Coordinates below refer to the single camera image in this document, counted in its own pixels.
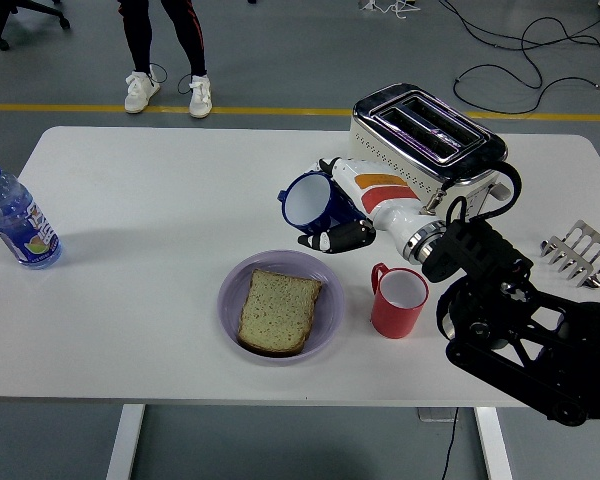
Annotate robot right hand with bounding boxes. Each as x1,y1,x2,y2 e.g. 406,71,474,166
297,156,439,255

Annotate blue enamel cup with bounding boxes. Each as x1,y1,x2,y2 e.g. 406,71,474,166
277,171,369,236

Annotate red enamel cup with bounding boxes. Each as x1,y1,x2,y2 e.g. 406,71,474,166
369,261,430,341

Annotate slice of bread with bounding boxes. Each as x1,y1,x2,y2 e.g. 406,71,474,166
236,268,324,358

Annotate cream and chrome toaster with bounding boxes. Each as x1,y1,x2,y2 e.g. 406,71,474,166
348,82,514,225

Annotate purple plate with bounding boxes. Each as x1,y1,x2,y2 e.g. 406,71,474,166
216,249,346,368

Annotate silver metal toast rack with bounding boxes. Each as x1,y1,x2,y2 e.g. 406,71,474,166
538,218,600,290

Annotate grey box under table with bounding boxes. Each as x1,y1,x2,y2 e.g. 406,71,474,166
417,407,459,424

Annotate white table leg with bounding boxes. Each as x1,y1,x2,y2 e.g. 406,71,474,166
474,406,515,480
104,403,147,480

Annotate person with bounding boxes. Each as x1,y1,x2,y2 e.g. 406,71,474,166
115,0,214,120

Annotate plastic water bottle blue cap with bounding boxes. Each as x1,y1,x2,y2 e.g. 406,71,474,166
0,155,64,271

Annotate black office chair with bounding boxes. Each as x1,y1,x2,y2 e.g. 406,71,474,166
0,0,72,52

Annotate white cables bundle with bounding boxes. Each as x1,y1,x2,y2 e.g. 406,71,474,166
358,0,421,22

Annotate black floor cable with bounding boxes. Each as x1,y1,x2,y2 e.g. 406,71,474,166
437,0,600,116

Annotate thin black cable loop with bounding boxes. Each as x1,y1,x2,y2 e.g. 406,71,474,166
147,62,194,97

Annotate thin black hanging cable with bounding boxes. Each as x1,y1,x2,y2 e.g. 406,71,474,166
439,407,460,480

